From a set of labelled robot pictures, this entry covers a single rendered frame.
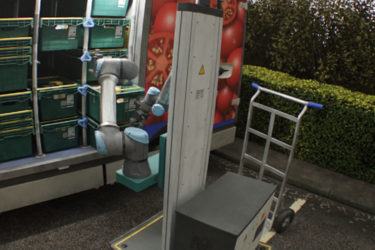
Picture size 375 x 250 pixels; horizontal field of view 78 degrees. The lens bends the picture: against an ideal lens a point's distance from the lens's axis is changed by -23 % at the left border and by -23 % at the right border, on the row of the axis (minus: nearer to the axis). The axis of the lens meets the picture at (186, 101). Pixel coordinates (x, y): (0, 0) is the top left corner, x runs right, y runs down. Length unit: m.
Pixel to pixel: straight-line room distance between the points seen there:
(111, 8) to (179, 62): 1.28
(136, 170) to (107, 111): 0.32
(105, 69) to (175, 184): 0.69
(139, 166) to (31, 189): 1.16
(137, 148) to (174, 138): 0.18
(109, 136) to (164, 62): 1.37
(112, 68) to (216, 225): 0.95
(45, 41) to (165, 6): 1.10
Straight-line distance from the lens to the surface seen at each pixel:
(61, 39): 2.25
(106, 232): 2.52
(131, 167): 1.43
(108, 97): 1.48
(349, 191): 3.65
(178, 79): 1.31
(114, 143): 1.37
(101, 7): 2.41
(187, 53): 1.30
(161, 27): 2.55
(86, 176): 2.47
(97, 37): 2.40
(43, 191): 2.36
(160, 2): 2.54
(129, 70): 1.58
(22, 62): 2.14
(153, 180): 1.51
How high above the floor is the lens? 1.65
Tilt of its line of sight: 14 degrees down
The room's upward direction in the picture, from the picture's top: 5 degrees clockwise
